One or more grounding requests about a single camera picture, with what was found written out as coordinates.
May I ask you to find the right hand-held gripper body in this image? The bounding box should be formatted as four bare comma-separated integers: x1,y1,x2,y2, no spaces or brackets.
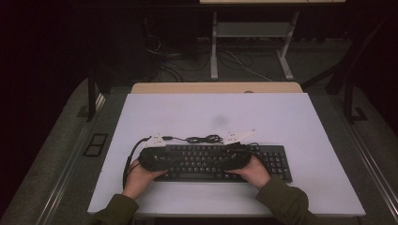
223,128,257,172

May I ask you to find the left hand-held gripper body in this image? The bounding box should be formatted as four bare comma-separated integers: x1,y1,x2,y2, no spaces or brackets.
138,133,172,173

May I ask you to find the black computer keyboard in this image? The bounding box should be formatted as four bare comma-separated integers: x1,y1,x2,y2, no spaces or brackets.
153,143,294,184

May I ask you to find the person's right hand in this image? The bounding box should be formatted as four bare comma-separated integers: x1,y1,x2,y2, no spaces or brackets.
225,155,271,190

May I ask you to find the person's left hand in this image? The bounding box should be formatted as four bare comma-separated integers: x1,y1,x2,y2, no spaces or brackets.
121,158,168,201

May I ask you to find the white table board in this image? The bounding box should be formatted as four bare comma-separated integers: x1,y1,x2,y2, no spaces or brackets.
87,92,366,218

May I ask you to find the black upright stand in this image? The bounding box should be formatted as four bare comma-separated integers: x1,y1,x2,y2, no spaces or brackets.
86,69,106,123

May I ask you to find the black angled stand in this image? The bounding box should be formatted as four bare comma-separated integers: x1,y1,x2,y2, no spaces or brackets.
301,13,392,125

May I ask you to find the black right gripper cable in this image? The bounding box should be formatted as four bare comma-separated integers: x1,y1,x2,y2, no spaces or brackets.
246,142,267,158

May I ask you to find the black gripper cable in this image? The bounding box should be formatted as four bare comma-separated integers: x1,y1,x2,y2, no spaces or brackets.
122,136,152,188
246,142,267,158

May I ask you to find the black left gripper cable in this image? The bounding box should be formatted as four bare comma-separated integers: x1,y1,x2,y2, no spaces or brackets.
122,136,152,188

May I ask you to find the black keyboard cable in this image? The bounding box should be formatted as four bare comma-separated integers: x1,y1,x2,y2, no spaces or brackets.
161,134,228,145

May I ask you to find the black floor socket frame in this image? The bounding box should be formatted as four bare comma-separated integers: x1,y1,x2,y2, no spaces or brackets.
83,133,109,158

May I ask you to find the white floor cable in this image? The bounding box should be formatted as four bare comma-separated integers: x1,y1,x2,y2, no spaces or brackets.
224,50,273,83

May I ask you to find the tangle of black floor cables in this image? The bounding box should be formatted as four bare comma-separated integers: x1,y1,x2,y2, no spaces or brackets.
145,33,211,83

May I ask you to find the metal floor rail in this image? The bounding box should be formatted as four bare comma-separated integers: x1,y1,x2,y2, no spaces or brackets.
36,123,97,225
329,95,398,215

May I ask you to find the grey metal desk frame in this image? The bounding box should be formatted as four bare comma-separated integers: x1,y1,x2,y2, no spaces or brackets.
209,11,300,82

